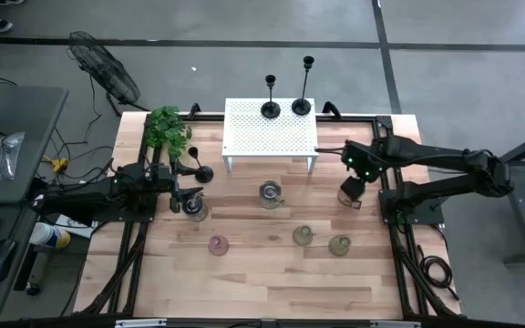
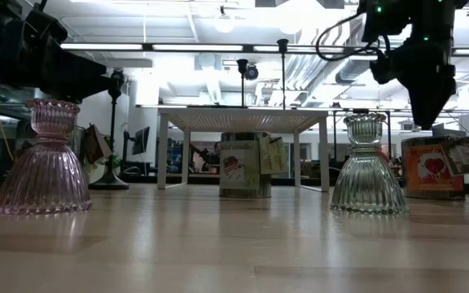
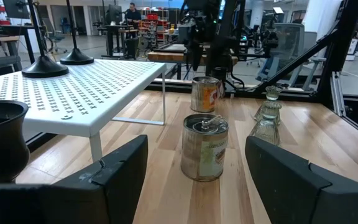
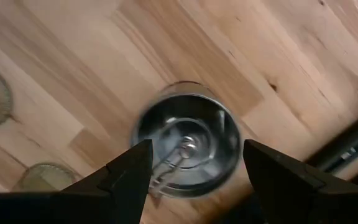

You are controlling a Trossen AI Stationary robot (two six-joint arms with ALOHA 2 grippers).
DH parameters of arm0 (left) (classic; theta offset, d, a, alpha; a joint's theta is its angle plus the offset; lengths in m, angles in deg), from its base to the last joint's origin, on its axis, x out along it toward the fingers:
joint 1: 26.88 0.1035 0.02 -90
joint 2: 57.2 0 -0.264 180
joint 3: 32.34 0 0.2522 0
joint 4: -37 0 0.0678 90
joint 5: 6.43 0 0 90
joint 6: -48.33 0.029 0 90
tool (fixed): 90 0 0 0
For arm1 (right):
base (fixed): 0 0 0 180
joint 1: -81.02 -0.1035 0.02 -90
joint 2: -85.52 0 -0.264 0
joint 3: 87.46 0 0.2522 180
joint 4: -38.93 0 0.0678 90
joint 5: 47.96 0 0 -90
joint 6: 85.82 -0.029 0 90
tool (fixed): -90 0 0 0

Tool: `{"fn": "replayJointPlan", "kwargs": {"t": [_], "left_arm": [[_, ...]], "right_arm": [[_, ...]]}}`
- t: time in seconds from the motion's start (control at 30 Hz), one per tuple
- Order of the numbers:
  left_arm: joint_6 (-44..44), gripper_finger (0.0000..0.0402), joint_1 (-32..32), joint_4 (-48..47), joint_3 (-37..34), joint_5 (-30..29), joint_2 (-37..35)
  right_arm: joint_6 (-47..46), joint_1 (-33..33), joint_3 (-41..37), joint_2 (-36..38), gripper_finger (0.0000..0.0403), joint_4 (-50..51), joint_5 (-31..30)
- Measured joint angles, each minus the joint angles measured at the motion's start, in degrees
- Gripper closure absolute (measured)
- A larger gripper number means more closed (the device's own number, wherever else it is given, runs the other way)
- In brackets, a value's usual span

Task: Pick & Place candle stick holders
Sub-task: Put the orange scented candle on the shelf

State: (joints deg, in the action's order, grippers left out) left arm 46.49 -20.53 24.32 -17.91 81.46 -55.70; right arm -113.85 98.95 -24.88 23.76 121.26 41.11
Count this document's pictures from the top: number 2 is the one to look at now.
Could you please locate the pink glass candle holder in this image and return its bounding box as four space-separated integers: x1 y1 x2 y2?
0 98 93 216

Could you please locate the clear glass candle holder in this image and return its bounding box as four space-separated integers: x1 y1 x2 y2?
330 112 410 216

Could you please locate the black ceiling spotlight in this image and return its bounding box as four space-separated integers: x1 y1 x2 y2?
244 63 260 81

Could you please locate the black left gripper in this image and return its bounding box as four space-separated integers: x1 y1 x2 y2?
0 20 120 103

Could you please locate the tall black candlestick holder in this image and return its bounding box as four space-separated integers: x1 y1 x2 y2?
277 38 291 110

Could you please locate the green leafy plant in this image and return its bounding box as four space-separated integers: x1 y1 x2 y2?
83 154 124 176

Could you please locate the person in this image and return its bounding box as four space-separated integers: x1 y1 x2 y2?
376 144 391 164
201 141 221 174

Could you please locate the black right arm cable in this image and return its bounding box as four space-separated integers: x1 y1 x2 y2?
314 11 382 63

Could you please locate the small monitor on arm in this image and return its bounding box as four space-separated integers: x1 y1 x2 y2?
131 126 151 156

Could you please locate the round pendant lamp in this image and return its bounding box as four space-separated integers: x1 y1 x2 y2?
213 6 235 33

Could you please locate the long ceiling light bar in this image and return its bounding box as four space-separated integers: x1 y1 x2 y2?
60 42 469 57

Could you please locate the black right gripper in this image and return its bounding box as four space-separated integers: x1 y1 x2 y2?
370 36 458 130

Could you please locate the medium black candlestick holder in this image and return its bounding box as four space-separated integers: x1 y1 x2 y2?
89 68 130 191

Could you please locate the black aluminium table frame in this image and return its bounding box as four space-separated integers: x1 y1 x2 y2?
118 173 469 196

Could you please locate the white perforated metal shelf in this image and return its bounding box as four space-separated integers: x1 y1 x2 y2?
156 106 331 193

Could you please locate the green label candle jar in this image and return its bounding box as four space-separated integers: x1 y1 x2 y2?
219 130 288 199

